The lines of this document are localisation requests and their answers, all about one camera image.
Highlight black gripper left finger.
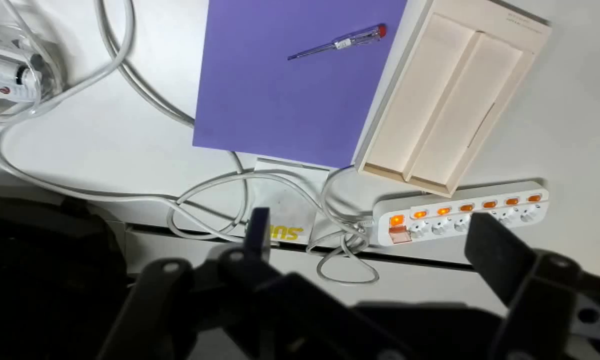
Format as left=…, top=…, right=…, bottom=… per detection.
left=245, top=208, right=271, bottom=259

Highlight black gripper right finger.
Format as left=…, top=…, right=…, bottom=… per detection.
left=465, top=211, right=534, bottom=303

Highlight silver pen tester red cap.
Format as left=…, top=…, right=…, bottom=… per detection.
left=291, top=21, right=389, bottom=60

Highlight beige wooden two-compartment box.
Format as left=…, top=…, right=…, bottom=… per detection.
left=354, top=0, right=552, bottom=195

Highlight white label yellow lettering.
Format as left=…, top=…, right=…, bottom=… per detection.
left=254, top=157, right=328, bottom=243

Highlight white power strip orange switches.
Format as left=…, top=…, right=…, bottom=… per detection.
left=371, top=180, right=551, bottom=245

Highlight purple paper sheet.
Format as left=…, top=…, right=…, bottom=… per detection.
left=195, top=0, right=408, bottom=167

